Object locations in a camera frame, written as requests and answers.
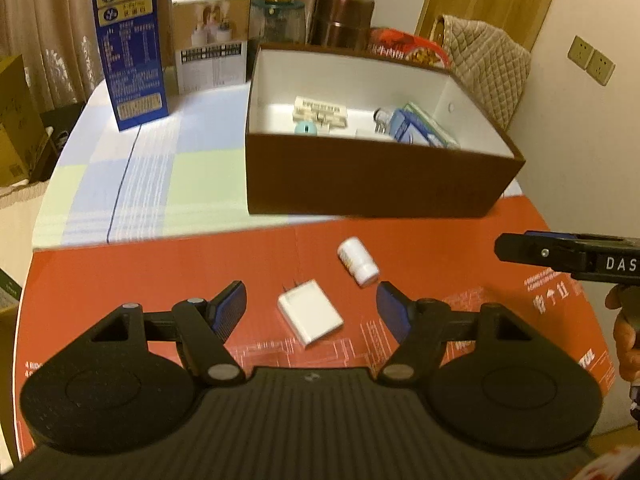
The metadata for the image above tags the white pill bottle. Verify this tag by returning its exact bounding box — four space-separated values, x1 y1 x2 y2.
337 236 380 287

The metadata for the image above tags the white USB wall charger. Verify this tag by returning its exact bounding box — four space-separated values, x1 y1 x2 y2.
278 280 344 348

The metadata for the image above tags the person's right hand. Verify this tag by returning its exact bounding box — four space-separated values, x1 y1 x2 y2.
605 285 640 382

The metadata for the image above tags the red cardboard sheet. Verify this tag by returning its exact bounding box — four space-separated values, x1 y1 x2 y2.
14 194 618 458

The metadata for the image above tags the pastel checkered tablecloth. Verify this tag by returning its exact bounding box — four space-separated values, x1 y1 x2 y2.
31 78 524 252

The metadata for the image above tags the green white packet in box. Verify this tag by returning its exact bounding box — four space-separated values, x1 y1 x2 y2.
404 102 460 150

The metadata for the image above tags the blue white medicine box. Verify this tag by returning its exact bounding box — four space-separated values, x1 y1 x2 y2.
390 108 445 148

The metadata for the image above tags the quilted beige chair cushion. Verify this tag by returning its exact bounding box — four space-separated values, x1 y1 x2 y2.
431 14 532 130

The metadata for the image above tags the small vial in box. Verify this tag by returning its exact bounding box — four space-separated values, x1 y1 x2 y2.
373 107 395 127

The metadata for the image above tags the brown cardboard storage box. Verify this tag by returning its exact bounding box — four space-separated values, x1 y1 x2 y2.
245 44 525 218

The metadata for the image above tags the light blue round object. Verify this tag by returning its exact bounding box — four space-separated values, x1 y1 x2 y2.
294 120 318 136

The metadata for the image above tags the yellow cardboard box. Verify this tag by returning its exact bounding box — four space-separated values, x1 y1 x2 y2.
0 55 58 188

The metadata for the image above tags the red snack bag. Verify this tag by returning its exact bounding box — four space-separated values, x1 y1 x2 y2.
367 27 450 68

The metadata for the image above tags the white product box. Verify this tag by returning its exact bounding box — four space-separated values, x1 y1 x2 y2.
170 0 250 94

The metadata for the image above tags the brown metal canister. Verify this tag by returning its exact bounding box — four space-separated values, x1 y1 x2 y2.
308 0 374 51

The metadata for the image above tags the green glass jar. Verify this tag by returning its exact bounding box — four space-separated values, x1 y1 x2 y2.
248 0 306 54

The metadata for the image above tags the tall blue milk carton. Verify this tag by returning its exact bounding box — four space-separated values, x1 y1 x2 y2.
91 0 168 131

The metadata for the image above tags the beige patterned curtain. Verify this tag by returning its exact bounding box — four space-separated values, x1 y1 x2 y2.
1 0 314 112

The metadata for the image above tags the wall power socket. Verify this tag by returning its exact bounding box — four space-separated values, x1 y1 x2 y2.
567 36 615 86

